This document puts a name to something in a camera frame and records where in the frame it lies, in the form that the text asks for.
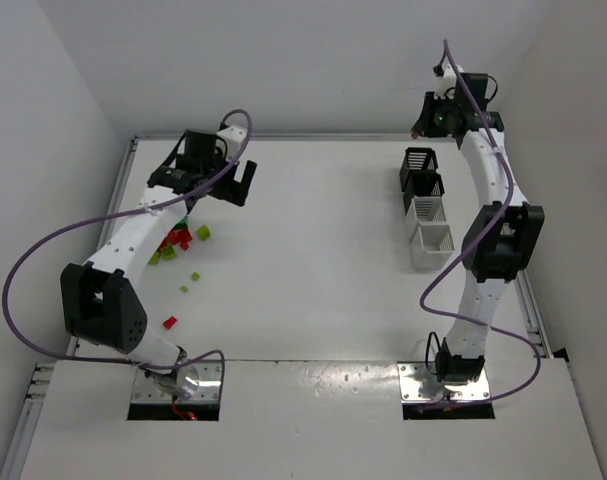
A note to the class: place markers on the left aluminium frame rail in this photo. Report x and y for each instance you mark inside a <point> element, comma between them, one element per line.
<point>43,370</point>

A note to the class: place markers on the small red lego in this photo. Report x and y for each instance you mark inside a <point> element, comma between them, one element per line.
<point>170,323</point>

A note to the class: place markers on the white mesh container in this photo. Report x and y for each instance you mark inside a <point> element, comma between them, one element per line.
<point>422,211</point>
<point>431,247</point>

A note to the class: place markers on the near white mesh container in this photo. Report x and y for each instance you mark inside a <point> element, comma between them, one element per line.
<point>431,247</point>

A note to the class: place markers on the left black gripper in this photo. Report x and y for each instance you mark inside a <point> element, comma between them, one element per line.
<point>231,189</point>

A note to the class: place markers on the red lego pile brick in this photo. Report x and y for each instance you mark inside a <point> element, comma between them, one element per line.
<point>177,238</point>

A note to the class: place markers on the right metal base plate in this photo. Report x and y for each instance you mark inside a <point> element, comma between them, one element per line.
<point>419,386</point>

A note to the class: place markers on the right aluminium frame rail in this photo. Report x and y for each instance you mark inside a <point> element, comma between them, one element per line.
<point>534,322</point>

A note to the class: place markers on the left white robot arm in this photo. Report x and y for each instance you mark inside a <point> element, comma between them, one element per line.
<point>100,302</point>

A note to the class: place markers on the aluminium frame rail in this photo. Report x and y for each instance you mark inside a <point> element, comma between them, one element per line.
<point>534,322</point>
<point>43,370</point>

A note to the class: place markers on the lime lego brick with hole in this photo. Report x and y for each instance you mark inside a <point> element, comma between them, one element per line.
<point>168,253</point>

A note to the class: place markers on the far black mesh container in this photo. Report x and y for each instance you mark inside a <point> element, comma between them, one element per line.
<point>416,159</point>

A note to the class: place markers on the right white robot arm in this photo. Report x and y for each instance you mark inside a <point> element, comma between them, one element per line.
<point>501,240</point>

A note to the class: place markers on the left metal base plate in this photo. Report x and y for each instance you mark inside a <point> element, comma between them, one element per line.
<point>196,384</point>

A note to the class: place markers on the metal base plate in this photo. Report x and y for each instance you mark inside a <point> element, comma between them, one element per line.
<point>419,386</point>
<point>196,384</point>

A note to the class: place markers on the yellow-green lego cube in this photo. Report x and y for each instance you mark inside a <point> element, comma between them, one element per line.
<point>203,232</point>

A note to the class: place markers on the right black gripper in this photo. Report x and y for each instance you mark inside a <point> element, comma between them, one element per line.
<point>424,118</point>

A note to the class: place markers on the black mesh container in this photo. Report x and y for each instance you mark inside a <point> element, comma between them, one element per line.
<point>416,159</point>
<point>422,184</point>

